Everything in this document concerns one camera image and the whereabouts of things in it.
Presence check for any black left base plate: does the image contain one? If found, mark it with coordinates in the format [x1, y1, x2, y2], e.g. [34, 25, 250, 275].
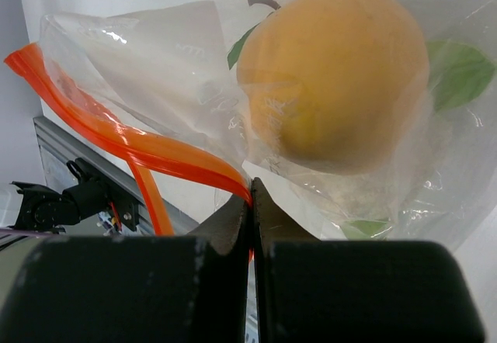
[1, 158, 140, 234]

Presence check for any aluminium mounting rail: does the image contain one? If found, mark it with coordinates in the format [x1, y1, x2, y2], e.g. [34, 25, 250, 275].
[33, 116, 203, 237]

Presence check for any white cauliflower with green leaves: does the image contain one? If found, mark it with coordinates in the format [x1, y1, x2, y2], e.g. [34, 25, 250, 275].
[292, 174, 402, 240]

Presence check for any orange fruit with leaf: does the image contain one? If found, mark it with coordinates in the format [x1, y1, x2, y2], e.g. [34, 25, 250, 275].
[228, 0, 496, 175]

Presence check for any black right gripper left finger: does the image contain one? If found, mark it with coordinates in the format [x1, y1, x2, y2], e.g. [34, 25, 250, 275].
[1, 196, 249, 342]

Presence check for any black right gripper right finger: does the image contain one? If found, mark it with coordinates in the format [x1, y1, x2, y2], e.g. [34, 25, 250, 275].
[251, 178, 485, 342]

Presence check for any clear zip bag orange zipper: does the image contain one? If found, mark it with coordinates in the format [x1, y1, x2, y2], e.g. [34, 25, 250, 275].
[5, 0, 496, 248]

